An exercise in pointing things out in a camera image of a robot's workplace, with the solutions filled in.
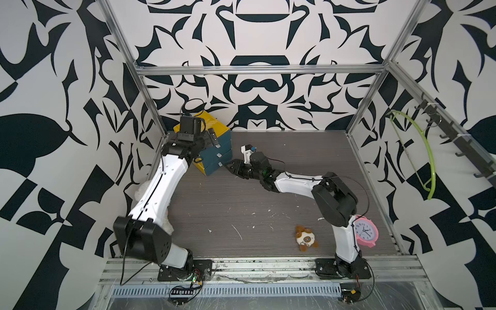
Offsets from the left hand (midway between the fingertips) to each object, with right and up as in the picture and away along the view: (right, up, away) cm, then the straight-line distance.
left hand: (202, 135), depth 80 cm
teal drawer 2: (0, -16, +17) cm, 23 cm away
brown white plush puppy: (+42, -42, -1) cm, 59 cm away
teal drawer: (+7, -1, +16) cm, 18 cm away
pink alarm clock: (+68, -40, +1) cm, 79 cm away
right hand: (+9, -12, +7) cm, 16 cm away
